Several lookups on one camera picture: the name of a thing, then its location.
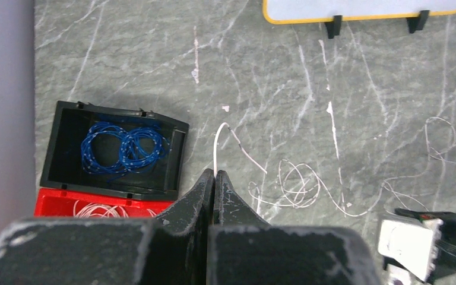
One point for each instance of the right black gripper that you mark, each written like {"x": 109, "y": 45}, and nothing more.
{"x": 445, "y": 262}

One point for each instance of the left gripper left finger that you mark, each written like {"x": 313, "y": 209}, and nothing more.
{"x": 170, "y": 248}

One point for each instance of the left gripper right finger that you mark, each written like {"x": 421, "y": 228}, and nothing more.
{"x": 244, "y": 249}

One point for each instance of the black bin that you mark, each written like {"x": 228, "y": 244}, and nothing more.
{"x": 115, "y": 152}

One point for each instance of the red bin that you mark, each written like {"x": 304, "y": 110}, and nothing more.
{"x": 64, "y": 203}

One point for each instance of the yellow-framed whiteboard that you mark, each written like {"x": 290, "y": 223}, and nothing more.
{"x": 334, "y": 13}

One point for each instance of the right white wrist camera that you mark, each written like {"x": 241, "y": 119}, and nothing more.
{"x": 409, "y": 247}

